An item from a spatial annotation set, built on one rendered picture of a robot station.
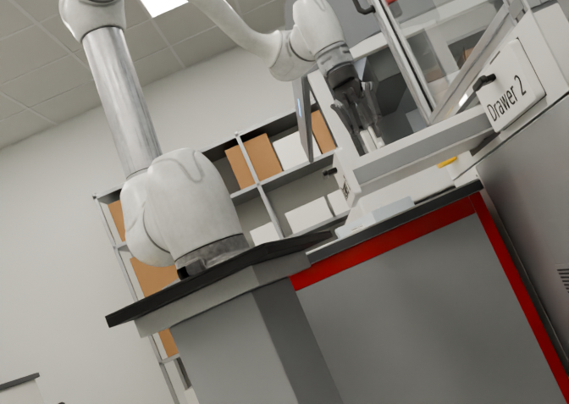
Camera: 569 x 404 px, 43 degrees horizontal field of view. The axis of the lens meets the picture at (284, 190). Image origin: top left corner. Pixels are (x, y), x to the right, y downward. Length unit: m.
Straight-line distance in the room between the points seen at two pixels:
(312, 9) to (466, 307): 0.83
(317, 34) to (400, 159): 0.45
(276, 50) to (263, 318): 0.83
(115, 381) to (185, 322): 4.81
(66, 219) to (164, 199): 4.90
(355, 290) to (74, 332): 4.70
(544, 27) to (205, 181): 0.69
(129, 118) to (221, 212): 0.39
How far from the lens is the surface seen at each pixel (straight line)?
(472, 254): 1.82
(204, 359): 1.43
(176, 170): 1.46
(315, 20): 1.85
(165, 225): 1.47
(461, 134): 1.60
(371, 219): 1.93
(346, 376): 1.79
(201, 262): 1.42
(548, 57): 1.24
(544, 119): 1.36
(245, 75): 6.21
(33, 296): 6.42
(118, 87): 1.74
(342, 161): 1.54
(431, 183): 2.52
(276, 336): 1.38
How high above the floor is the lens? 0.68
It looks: 8 degrees up
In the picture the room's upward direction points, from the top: 24 degrees counter-clockwise
